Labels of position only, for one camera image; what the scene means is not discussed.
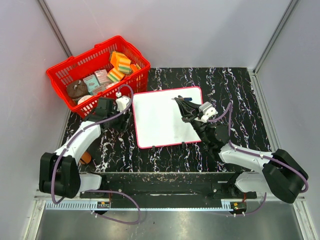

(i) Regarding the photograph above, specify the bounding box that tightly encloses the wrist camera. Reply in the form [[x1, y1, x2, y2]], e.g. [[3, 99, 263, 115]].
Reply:
[[198, 101, 218, 123], [115, 92, 131, 113]]

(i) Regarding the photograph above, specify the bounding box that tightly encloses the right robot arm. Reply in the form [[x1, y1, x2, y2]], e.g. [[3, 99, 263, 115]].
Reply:
[[173, 95, 309, 204]]

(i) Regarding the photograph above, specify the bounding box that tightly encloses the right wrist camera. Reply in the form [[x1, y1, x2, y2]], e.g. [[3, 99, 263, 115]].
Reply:
[[198, 101, 218, 123]]

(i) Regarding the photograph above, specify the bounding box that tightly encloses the red plastic basket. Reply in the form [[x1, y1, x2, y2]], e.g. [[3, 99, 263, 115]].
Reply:
[[46, 35, 151, 118]]

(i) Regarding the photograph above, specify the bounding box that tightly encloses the pink small box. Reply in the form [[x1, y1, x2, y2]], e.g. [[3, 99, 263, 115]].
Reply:
[[94, 69, 110, 85]]

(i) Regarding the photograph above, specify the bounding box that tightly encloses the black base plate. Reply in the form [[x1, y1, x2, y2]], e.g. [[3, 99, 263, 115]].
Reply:
[[79, 171, 258, 210]]

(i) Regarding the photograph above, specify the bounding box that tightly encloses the pink framed whiteboard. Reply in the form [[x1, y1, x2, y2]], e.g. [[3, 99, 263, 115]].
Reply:
[[132, 86, 203, 149]]

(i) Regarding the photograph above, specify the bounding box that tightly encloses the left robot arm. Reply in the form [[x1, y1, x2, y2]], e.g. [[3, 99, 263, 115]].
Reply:
[[38, 96, 133, 199]]

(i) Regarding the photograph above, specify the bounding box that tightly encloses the brown round doughnut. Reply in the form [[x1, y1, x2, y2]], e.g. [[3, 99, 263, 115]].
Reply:
[[66, 80, 89, 100]]

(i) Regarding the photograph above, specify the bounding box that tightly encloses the blue capped whiteboard marker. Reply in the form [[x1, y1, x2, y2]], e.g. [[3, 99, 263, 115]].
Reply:
[[171, 97, 193, 102]]

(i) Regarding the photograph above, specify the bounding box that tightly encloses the striped sponge block lower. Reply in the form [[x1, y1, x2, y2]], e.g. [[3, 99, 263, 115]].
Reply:
[[107, 67, 125, 83]]

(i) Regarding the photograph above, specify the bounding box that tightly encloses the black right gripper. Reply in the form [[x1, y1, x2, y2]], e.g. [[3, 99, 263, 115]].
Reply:
[[176, 95, 210, 145]]

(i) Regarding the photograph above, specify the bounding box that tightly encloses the aluminium rail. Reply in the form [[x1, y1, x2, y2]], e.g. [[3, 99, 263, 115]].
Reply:
[[33, 189, 307, 211]]

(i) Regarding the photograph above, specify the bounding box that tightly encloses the striped sponge block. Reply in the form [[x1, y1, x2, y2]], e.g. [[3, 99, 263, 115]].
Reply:
[[117, 57, 132, 75], [107, 67, 125, 83]]

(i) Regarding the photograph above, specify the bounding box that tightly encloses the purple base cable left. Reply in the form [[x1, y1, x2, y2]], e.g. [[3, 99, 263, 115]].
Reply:
[[84, 189, 144, 225]]

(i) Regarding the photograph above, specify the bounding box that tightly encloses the teal small box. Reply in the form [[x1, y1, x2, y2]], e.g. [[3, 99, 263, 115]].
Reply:
[[83, 74, 100, 95]]

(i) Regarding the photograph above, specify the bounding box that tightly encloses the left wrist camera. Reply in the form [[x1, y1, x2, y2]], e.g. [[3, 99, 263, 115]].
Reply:
[[115, 92, 131, 113]]

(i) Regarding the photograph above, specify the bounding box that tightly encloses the orange cylindrical bottle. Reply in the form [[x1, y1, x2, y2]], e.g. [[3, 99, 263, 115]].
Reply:
[[79, 151, 92, 165]]

